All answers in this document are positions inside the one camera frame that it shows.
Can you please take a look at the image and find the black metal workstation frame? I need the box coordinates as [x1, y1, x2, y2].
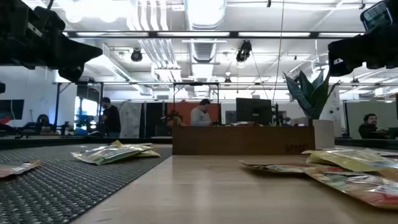
[52, 81, 105, 138]
[172, 82, 220, 125]

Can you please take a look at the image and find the person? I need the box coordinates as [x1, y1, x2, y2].
[190, 98, 218, 127]
[358, 113, 389, 139]
[101, 96, 121, 138]
[36, 114, 60, 135]

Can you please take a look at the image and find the lemon lime tea packet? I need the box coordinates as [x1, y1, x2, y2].
[70, 144, 154, 166]

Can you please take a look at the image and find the black overhead light bar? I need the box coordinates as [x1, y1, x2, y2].
[62, 30, 366, 39]

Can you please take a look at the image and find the silver ceiling air duct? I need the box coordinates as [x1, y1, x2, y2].
[183, 0, 228, 31]

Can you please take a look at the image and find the black ceiling spotlight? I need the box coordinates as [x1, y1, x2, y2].
[130, 48, 144, 63]
[235, 40, 253, 63]

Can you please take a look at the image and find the snake plant in white pot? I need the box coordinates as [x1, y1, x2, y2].
[282, 70, 341, 150]

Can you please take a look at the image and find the white patterned sheet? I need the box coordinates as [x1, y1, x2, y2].
[119, 101, 142, 138]

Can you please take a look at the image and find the orange partition wall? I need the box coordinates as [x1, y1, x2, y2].
[166, 102, 222, 127]

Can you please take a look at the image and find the grey woven placemat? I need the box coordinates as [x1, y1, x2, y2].
[0, 143, 173, 224]

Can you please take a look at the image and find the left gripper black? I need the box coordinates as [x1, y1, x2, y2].
[0, 0, 103, 83]

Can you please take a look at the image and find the grey partition panel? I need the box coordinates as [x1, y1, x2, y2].
[344, 101, 398, 139]

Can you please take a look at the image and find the black metal table frame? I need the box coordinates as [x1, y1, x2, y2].
[0, 136, 398, 150]

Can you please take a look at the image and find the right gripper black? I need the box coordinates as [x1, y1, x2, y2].
[328, 23, 398, 77]

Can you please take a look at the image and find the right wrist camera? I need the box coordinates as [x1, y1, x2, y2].
[359, 1, 394, 31]

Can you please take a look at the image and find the black computer monitor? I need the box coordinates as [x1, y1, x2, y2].
[235, 98, 273, 126]

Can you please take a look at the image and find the wooden tea organiser box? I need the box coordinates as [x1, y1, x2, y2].
[172, 125, 316, 156]

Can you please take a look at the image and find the dark wall screen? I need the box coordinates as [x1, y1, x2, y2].
[0, 99, 25, 121]

